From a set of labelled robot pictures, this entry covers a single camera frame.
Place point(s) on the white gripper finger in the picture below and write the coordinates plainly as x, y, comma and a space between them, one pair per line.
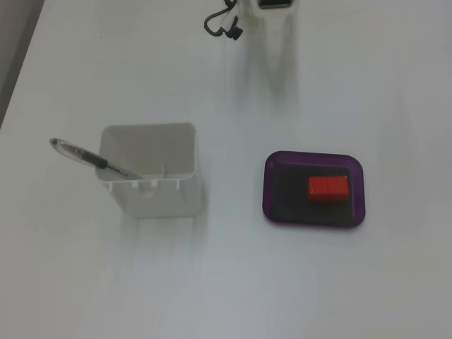
277, 53

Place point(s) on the red ribbed cube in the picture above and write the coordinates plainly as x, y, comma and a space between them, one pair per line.
327, 189

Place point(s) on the purple metal tray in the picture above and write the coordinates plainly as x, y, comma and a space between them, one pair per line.
279, 166

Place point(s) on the black ballpoint pen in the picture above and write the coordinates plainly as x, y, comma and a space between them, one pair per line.
84, 154

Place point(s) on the white plastic pen holder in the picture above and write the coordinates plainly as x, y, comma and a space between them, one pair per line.
152, 201

